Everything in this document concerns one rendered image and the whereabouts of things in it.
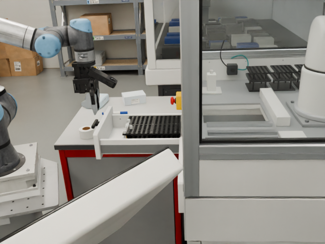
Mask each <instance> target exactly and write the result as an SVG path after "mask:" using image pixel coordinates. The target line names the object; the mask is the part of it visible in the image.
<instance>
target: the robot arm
mask: <svg viewBox="0 0 325 244"><path fill-rule="evenodd" d="M92 33H93V31H92V27H91V21H90V20H89V19H86V18H79V19H73V20H71V21H70V25H69V26H58V27H44V28H39V29H37V28H34V27H30V26H27V25H24V24H21V23H17V22H14V21H11V20H8V19H5V18H1V17H0V42H2V43H6V44H9V45H13V46H16V47H20V48H23V49H27V50H31V51H34V52H37V53H38V54H39V55H40V56H41V57H43V58H52V57H54V56H56V55H57V54H58V53H59V52H60V49H61V47H71V46H73V47H74V54H75V61H74V62H73V63H72V67H73V68H74V76H75V77H74V79H73V85H74V92H75V93H86V92H88V93H87V95H86V97H85V100H84V101H83V102H82V103H81V106H82V107H86V108H90V109H92V110H93V113H94V115H96V113H97V111H98V110H99V108H100V92H99V82H98V81H100V82H102V83H103V84H105V85H107V86H109V87H111V88H114V87H115V86H116V84H117V80H116V79H115V78H113V77H111V76H109V75H107V74H105V73H104V72H102V71H100V70H98V69H96V68H94V67H93V65H95V64H96V62H95V59H96V58H95V50H94V42H93V35H92ZM91 66H92V67H91ZM16 112H17V102H16V100H15V98H14V97H13V96H12V95H11V94H9V93H7V91H6V89H5V88H4V87H3V86H0V174H1V173H4V172H7V171H9V170H11V169H13V168H14V167H16V166H17V165H18V164H19V162H20V157H19V154H18V152H17V151H16V150H15V148H14V147H13V145H12V144H11V141H10V137H9V133H8V129H7V127H8V126H9V124H10V123H11V121H12V120H13V118H14V117H15V115H16Z"/></svg>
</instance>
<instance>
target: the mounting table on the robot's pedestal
mask: <svg viewBox="0 0 325 244"><path fill-rule="evenodd" d="M58 206H59V173H58V163H57V162H53V161H50V160H47V159H43V158H42V169H41V185H40V194H39V195H36V196H31V197H26V198H19V199H14V200H9V201H4V202H0V226H1V225H5V224H10V223H11V222H10V218H9V217H14V216H20V215H25V214H31V213H36V212H41V211H46V210H51V209H55V208H57V207H58Z"/></svg>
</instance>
